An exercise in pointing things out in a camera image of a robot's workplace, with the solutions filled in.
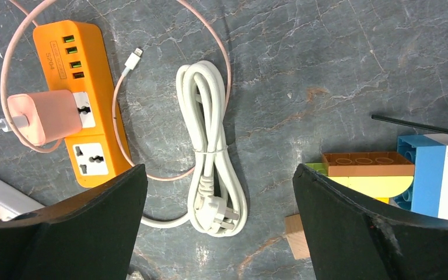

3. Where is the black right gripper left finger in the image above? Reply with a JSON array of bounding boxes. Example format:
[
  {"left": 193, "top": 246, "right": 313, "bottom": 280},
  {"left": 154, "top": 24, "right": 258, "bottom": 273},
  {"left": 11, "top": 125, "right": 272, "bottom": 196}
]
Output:
[{"left": 0, "top": 164, "right": 148, "bottom": 279}]

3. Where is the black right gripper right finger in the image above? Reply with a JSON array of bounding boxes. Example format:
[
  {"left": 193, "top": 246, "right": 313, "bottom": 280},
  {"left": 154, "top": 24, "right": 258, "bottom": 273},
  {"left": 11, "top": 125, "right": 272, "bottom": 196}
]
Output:
[{"left": 292, "top": 164, "right": 448, "bottom": 279}]

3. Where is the wooden letter cube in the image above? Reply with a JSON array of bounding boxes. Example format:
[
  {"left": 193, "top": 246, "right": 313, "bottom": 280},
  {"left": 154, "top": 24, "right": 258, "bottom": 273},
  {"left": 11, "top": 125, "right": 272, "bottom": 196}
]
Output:
[{"left": 285, "top": 214, "right": 310, "bottom": 260}]

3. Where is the white multicolour power strip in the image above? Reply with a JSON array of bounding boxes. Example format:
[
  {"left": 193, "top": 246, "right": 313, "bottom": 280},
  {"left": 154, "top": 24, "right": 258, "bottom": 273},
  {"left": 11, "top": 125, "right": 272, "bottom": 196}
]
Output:
[{"left": 0, "top": 180, "right": 44, "bottom": 221}]

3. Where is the pink charger with cable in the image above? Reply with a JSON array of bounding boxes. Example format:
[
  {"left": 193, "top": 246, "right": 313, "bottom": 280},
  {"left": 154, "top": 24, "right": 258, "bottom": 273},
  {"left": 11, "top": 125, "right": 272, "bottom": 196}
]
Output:
[{"left": 0, "top": 0, "right": 233, "bottom": 183}]

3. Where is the orange power strip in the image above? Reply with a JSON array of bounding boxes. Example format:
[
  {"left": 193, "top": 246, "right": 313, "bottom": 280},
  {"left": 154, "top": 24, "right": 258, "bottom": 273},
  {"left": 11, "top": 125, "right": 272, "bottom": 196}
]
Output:
[{"left": 33, "top": 20, "right": 131, "bottom": 188}]

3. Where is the colourful toy block stack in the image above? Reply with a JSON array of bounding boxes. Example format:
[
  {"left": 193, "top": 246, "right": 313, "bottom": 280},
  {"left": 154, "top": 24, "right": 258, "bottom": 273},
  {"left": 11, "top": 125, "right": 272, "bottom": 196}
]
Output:
[{"left": 306, "top": 152, "right": 415, "bottom": 203}]

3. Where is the blue white toy block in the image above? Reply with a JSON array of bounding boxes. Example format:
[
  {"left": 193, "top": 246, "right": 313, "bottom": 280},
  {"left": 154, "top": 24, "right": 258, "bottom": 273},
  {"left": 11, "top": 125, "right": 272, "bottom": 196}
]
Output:
[{"left": 394, "top": 134, "right": 448, "bottom": 220}]

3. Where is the white coiled cable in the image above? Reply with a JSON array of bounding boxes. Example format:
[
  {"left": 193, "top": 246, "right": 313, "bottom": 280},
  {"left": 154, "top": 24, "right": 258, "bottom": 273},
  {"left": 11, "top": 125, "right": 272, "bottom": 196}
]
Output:
[{"left": 141, "top": 60, "right": 249, "bottom": 238}]

